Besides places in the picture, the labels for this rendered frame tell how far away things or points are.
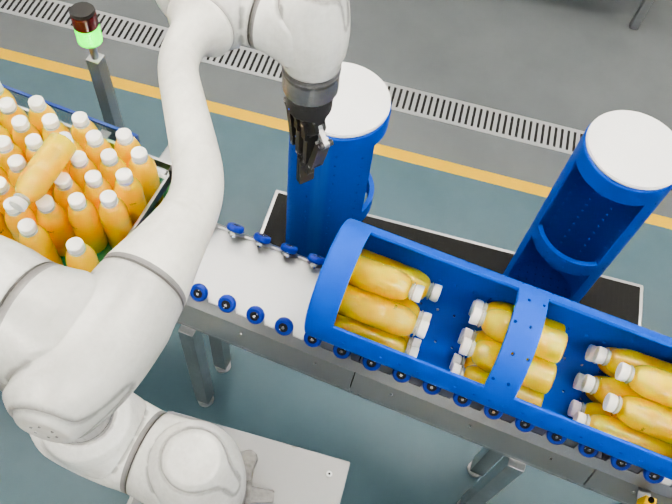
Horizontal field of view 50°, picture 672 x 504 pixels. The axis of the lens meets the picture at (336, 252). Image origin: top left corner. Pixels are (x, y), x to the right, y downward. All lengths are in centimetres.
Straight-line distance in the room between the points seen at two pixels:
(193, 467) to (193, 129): 58
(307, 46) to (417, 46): 275
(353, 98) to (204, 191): 126
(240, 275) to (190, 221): 104
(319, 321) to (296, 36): 72
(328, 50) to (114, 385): 55
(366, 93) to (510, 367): 92
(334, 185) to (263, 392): 91
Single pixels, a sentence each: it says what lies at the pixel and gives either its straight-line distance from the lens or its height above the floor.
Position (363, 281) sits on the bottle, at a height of 117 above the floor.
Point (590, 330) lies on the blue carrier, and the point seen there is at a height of 106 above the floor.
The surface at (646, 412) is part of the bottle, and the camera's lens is 166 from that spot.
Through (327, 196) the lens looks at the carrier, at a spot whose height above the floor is 75.
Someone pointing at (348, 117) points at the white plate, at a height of 104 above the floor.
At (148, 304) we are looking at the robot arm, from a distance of 75.
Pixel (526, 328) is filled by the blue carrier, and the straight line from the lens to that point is 153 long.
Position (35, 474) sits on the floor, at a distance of 274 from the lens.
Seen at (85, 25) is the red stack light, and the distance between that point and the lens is 199.
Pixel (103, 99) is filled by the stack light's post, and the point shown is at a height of 95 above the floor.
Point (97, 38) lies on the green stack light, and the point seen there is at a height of 118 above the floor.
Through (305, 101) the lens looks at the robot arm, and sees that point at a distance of 113.
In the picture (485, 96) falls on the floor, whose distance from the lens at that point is 362.
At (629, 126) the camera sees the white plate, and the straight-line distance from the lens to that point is 223.
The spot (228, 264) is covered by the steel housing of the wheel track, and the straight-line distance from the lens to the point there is 186.
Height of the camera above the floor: 254
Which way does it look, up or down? 59 degrees down
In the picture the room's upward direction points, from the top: 9 degrees clockwise
